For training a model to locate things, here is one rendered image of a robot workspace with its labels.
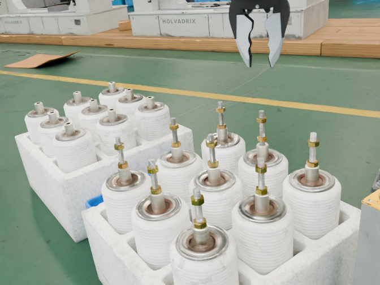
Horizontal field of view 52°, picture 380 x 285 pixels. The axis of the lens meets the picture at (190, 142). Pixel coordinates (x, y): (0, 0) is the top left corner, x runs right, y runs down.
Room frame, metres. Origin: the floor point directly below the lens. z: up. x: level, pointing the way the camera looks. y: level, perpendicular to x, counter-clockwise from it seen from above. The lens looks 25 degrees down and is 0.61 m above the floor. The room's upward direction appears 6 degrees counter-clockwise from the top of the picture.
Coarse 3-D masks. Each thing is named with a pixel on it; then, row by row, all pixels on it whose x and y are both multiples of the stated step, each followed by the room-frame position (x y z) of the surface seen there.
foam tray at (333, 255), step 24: (96, 216) 0.63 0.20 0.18; (96, 240) 0.61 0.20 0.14; (120, 240) 0.55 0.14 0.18; (312, 240) 0.50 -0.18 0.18; (336, 240) 0.49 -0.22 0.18; (96, 264) 0.64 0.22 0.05; (120, 264) 0.51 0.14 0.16; (144, 264) 0.49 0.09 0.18; (240, 264) 0.46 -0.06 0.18; (288, 264) 0.45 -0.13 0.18; (312, 264) 0.45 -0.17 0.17; (336, 264) 0.49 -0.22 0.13
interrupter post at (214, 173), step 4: (208, 168) 0.60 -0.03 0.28; (212, 168) 0.59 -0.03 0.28; (216, 168) 0.59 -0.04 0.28; (208, 172) 0.60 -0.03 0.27; (212, 172) 0.59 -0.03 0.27; (216, 172) 0.59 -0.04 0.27; (208, 176) 0.60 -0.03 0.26; (212, 176) 0.59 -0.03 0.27; (216, 176) 0.59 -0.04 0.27; (220, 176) 0.60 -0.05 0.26; (212, 180) 0.59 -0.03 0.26; (216, 180) 0.59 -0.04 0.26; (220, 180) 0.59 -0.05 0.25
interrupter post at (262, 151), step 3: (258, 144) 0.67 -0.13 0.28; (267, 144) 0.66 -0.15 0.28; (258, 147) 0.66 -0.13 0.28; (261, 147) 0.65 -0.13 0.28; (264, 147) 0.65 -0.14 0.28; (267, 147) 0.66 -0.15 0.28; (258, 150) 0.66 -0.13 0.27; (261, 150) 0.65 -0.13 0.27; (264, 150) 0.65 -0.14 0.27; (267, 150) 0.66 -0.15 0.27; (258, 153) 0.66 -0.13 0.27; (261, 153) 0.65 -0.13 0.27; (264, 153) 0.65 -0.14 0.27; (267, 153) 0.66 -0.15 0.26; (258, 156) 0.66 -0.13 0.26; (261, 156) 0.65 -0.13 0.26; (264, 156) 0.65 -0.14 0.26; (267, 156) 0.66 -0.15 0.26; (264, 159) 0.65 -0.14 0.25
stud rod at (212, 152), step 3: (210, 135) 0.60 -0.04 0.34; (213, 135) 0.60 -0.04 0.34; (210, 138) 0.60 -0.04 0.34; (213, 138) 0.60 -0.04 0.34; (210, 141) 0.60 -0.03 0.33; (213, 141) 0.60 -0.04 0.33; (210, 150) 0.60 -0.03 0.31; (213, 150) 0.60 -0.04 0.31; (210, 153) 0.60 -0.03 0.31; (213, 153) 0.60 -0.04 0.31; (210, 156) 0.60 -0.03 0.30; (213, 156) 0.60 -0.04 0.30; (210, 159) 0.60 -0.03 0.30; (213, 159) 0.60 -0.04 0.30
